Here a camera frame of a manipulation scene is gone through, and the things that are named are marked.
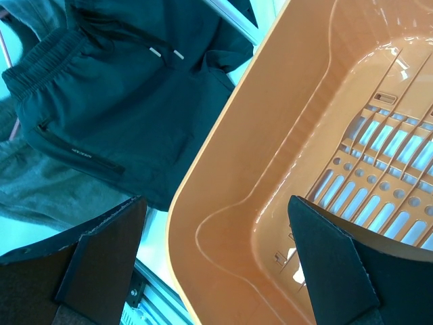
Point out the pink wire hanger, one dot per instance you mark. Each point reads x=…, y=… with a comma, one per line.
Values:
x=8, y=62

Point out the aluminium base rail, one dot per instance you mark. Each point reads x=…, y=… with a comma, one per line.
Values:
x=151, y=301

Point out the orange plastic basket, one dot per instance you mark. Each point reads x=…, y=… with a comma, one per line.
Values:
x=335, y=107

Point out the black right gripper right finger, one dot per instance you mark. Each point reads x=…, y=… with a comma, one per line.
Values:
x=356, y=276

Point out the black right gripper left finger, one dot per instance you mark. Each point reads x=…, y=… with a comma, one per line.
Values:
x=79, y=276

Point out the silver clothes rack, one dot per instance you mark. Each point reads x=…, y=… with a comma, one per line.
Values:
x=234, y=17

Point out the dark green shorts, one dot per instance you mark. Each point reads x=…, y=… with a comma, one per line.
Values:
x=128, y=91

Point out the grey shorts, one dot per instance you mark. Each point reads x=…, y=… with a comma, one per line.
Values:
x=34, y=187

